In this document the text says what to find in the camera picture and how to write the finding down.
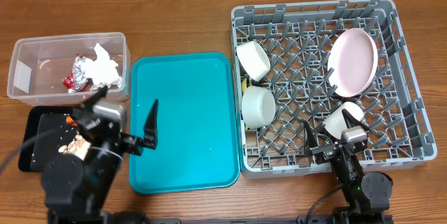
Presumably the pile of nuts and rice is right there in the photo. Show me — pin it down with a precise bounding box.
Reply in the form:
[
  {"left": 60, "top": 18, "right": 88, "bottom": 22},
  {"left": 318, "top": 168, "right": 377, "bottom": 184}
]
[{"left": 33, "top": 112, "right": 92, "bottom": 162}]

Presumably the green bowl with nuts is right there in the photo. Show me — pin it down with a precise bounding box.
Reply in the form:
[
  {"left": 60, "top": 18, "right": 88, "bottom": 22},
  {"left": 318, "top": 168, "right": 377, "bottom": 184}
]
[{"left": 236, "top": 41, "right": 270, "bottom": 82}]

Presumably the grey dishwasher rack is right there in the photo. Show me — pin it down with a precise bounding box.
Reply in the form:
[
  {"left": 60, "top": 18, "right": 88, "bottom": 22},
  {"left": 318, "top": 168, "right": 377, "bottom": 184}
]
[{"left": 231, "top": 0, "right": 437, "bottom": 179}]

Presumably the white cup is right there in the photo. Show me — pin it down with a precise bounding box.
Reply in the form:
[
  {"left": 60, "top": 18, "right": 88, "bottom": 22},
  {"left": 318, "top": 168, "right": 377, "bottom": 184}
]
[{"left": 323, "top": 102, "right": 364, "bottom": 140}]

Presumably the yellow plastic spoon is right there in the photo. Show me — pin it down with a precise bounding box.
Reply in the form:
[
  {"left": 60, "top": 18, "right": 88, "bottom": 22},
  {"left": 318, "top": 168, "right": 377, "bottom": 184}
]
[{"left": 241, "top": 77, "right": 248, "bottom": 93}]

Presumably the teal plastic tray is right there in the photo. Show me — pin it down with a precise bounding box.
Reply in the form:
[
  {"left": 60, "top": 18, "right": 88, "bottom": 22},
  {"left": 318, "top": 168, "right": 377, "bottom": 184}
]
[{"left": 129, "top": 52, "right": 240, "bottom": 194}]

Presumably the clear plastic bin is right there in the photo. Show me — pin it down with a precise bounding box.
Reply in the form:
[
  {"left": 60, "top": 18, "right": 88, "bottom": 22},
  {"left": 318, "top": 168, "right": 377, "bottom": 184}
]
[{"left": 7, "top": 32, "right": 131, "bottom": 106}]

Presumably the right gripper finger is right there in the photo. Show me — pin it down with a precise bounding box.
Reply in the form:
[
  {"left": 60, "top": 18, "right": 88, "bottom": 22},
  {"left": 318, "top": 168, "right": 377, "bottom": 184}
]
[
  {"left": 302, "top": 120, "right": 318, "bottom": 156},
  {"left": 342, "top": 109, "right": 369, "bottom": 132}
]

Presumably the black plastic tray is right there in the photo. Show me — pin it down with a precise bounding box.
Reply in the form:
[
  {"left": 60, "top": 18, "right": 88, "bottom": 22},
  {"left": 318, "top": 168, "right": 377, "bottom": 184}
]
[{"left": 18, "top": 106, "right": 91, "bottom": 172}]

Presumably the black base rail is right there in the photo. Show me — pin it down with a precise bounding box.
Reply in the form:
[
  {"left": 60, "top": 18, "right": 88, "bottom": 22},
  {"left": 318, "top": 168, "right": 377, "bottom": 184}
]
[{"left": 48, "top": 209, "right": 395, "bottom": 224}]

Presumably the white napkin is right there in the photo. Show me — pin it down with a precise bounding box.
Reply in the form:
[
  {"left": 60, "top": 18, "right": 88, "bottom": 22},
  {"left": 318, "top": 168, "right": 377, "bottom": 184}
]
[{"left": 82, "top": 43, "right": 122, "bottom": 91}]

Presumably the grey bowl with rice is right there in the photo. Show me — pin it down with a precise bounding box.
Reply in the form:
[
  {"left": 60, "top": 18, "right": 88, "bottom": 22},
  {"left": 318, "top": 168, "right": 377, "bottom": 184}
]
[{"left": 242, "top": 86, "right": 276, "bottom": 129}]

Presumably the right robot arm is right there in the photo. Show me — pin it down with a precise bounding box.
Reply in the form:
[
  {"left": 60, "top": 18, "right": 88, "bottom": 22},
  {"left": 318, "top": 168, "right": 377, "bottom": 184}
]
[{"left": 300, "top": 109, "right": 393, "bottom": 223}]

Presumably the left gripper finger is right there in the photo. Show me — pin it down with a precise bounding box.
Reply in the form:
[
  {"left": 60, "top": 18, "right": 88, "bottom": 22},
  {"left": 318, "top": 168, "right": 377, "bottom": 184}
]
[
  {"left": 71, "top": 86, "right": 108, "bottom": 118},
  {"left": 143, "top": 99, "right": 159, "bottom": 149}
]

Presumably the pink round plate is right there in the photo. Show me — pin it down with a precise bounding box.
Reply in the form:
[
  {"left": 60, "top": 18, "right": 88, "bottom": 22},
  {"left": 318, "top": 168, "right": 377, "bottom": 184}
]
[{"left": 327, "top": 28, "right": 378, "bottom": 98}]

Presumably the red snack wrapper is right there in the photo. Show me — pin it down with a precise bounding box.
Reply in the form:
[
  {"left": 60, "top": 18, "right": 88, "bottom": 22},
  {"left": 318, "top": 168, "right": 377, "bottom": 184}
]
[{"left": 63, "top": 54, "right": 93, "bottom": 93}]

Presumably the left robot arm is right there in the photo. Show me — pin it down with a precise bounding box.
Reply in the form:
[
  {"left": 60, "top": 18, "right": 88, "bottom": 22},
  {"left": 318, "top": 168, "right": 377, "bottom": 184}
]
[{"left": 41, "top": 87, "right": 159, "bottom": 224}]

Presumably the orange carrot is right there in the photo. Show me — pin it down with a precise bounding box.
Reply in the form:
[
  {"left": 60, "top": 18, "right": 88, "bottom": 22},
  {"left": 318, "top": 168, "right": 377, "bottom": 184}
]
[{"left": 66, "top": 116, "right": 78, "bottom": 127}]

